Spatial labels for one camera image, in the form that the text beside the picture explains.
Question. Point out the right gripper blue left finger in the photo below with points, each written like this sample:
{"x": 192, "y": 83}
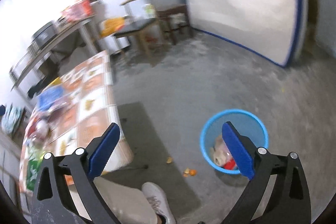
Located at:
{"x": 52, "y": 201}

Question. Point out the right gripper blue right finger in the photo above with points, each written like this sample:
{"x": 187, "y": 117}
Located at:
{"x": 289, "y": 201}

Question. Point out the green plastic bottle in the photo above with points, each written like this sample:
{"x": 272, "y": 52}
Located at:
{"x": 35, "y": 156}

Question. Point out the red snack bag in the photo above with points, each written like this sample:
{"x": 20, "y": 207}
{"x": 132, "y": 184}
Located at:
{"x": 230, "y": 165}

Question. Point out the tan paper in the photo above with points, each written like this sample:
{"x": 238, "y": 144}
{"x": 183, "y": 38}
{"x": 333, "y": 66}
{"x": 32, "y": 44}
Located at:
{"x": 220, "y": 153}

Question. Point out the blue plastic package bag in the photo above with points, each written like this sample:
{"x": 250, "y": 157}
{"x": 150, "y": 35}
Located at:
{"x": 49, "y": 96}

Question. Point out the red drink can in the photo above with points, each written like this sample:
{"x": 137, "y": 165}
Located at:
{"x": 38, "y": 128}

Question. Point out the blue mesh trash basket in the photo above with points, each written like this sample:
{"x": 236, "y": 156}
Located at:
{"x": 242, "y": 132}

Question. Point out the person's leg cream trousers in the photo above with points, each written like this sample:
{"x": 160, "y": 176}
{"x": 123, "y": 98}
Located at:
{"x": 129, "y": 205}

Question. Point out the patterned tablecloth dining table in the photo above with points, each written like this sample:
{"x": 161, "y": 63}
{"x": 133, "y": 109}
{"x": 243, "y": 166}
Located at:
{"x": 86, "y": 110}

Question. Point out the floral cushion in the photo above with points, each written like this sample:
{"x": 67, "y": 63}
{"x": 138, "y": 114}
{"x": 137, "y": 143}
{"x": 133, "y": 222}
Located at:
{"x": 11, "y": 119}

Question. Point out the orange peel on floor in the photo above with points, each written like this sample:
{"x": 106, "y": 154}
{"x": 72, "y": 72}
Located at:
{"x": 189, "y": 172}

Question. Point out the white sneaker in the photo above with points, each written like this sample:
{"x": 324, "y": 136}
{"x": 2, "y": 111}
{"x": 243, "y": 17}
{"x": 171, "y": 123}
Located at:
{"x": 159, "y": 203}

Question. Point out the black clothes on shelf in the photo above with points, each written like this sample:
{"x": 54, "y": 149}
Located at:
{"x": 35, "y": 89}

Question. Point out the black rice cooker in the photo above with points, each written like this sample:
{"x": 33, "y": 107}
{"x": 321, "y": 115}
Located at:
{"x": 45, "y": 34}

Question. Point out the long grey side table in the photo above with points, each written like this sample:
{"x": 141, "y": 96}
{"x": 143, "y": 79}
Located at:
{"x": 87, "y": 30}

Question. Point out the yellow plastic bag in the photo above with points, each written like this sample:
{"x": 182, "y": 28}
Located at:
{"x": 110, "y": 26}

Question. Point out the pink red bags pile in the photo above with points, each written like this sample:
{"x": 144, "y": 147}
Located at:
{"x": 78, "y": 11}

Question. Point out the wooden chair black seat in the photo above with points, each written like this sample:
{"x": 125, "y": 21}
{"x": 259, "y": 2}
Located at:
{"x": 138, "y": 27}

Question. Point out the dark wooden stool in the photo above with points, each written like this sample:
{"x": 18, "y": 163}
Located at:
{"x": 176, "y": 17}

